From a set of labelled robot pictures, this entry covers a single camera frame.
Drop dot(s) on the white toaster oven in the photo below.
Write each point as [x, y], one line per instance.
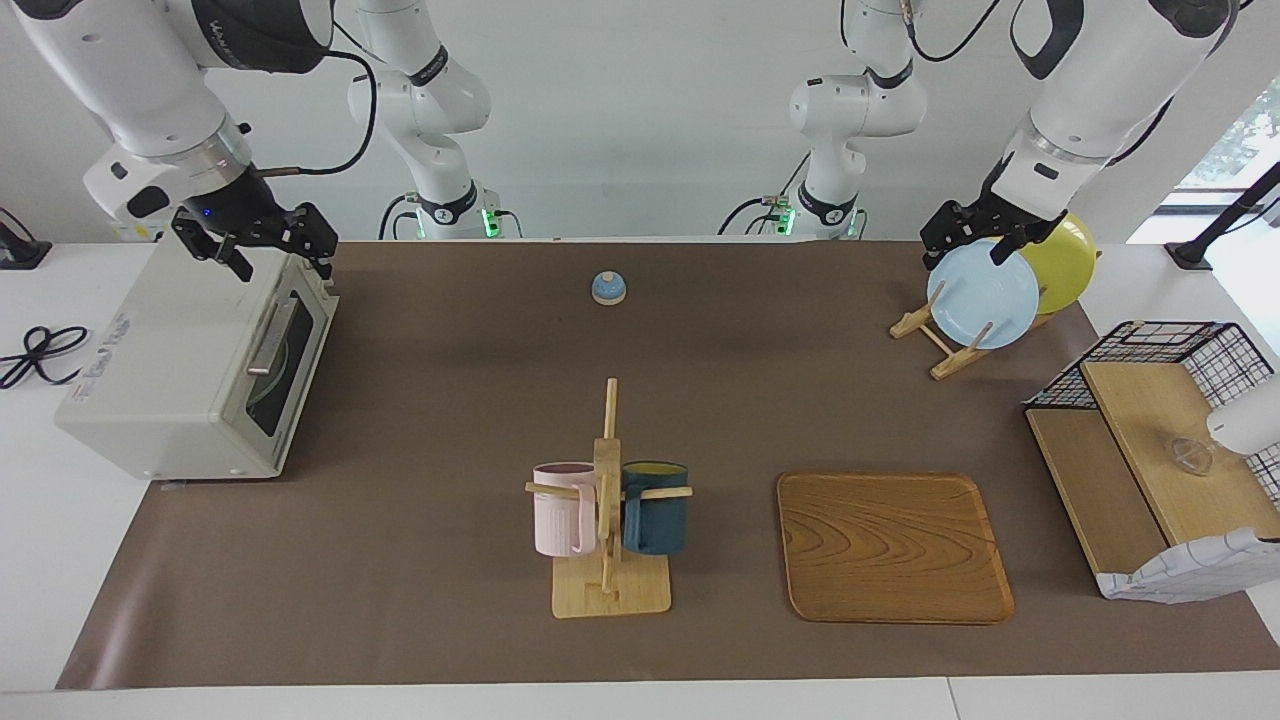
[170, 340]

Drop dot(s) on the white rounded device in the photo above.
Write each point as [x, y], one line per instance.
[1250, 420]

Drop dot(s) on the brown wooden tray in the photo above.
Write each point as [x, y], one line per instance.
[890, 550]

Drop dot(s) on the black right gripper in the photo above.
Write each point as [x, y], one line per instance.
[255, 215]

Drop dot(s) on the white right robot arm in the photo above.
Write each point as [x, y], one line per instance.
[130, 90]

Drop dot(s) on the small clear glass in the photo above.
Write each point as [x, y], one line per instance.
[1190, 458]

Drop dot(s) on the wooden plate rack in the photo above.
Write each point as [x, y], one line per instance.
[960, 362]

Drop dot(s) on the black pole stand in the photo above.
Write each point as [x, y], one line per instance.
[1190, 255]

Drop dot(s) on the white checkered cloth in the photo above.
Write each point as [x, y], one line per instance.
[1190, 575]

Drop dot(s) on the dark teal mug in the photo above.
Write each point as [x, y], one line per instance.
[655, 520]

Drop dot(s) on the small black stand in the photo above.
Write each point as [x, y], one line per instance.
[20, 255]

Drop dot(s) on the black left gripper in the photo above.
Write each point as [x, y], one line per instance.
[985, 222]

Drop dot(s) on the brown table mat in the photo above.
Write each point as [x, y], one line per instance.
[400, 600]

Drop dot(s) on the wooden mug rack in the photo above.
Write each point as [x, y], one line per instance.
[610, 595]

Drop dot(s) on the wooden two-tier shelf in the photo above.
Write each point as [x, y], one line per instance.
[1140, 420]

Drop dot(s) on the light blue plate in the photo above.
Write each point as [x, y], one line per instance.
[985, 305]

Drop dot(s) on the pink mug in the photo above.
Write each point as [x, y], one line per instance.
[560, 515]

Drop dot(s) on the yellow plate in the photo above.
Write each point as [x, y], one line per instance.
[1065, 265]

